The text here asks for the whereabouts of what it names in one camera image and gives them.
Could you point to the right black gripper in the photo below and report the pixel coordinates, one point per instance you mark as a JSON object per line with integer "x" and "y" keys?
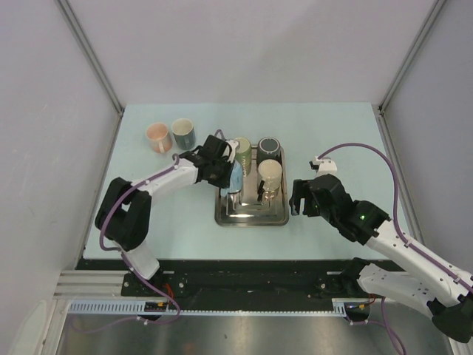
{"x": 301, "y": 191}

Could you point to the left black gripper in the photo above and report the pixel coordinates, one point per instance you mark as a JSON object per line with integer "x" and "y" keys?
{"x": 224, "y": 182}

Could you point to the light blue mug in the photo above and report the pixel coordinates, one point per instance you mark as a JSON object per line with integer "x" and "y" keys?
{"x": 236, "y": 181}

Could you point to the dark teal mug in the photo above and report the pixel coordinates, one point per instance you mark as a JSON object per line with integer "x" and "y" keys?
{"x": 183, "y": 132}

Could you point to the pink mug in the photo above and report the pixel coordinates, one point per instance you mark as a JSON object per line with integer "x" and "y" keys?
{"x": 159, "y": 138}

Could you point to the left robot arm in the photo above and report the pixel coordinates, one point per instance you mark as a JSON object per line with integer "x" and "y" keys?
{"x": 123, "y": 217}

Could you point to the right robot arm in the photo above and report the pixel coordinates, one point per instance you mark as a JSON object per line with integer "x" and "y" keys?
{"x": 432, "y": 286}

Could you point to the green mug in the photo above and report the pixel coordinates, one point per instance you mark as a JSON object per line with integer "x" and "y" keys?
{"x": 244, "y": 154}

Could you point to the black mug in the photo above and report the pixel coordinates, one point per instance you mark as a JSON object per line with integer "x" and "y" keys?
{"x": 268, "y": 148}

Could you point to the steel tray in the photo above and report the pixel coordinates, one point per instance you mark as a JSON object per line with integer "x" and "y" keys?
{"x": 243, "y": 209}

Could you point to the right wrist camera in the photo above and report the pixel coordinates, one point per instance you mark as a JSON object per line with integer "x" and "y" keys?
{"x": 324, "y": 166}

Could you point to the left aluminium frame post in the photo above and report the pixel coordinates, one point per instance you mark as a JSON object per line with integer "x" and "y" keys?
{"x": 85, "y": 45}

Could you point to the aluminium frame post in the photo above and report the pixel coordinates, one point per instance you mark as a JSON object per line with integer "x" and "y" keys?
{"x": 85, "y": 45}
{"x": 412, "y": 53}

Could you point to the right aluminium frame post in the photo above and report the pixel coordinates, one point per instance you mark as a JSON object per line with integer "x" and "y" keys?
{"x": 412, "y": 53}

